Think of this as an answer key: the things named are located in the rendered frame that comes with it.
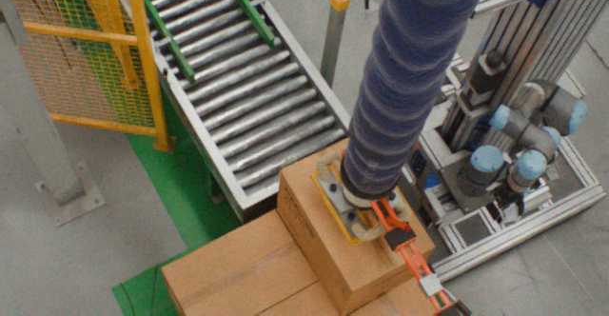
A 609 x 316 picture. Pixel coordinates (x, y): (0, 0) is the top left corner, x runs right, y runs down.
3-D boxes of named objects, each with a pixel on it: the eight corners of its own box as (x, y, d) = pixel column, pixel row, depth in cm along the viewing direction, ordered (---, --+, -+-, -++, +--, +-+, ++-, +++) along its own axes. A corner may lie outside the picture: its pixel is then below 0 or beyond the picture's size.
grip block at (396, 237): (382, 235, 277) (383, 229, 272) (403, 224, 280) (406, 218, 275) (393, 254, 274) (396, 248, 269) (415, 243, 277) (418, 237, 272)
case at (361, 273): (276, 206, 345) (280, 168, 310) (349, 170, 357) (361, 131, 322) (341, 317, 323) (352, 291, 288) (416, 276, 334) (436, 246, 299)
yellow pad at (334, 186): (308, 176, 298) (309, 170, 293) (330, 166, 300) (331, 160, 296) (351, 246, 285) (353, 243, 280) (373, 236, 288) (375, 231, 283)
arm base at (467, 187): (479, 159, 309) (485, 148, 300) (498, 188, 303) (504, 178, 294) (449, 172, 305) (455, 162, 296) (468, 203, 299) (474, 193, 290)
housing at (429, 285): (416, 284, 269) (418, 280, 265) (431, 275, 271) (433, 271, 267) (425, 300, 267) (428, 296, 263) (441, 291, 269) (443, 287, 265)
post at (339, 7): (314, 101, 437) (330, -7, 349) (324, 96, 439) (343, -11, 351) (320, 109, 435) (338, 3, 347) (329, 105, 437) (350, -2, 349)
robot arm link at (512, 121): (534, 64, 262) (500, 102, 222) (559, 81, 259) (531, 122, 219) (517, 89, 268) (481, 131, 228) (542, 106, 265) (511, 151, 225)
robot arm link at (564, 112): (496, 173, 296) (560, 78, 257) (526, 194, 293) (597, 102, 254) (484, 189, 288) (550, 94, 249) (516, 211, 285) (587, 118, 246)
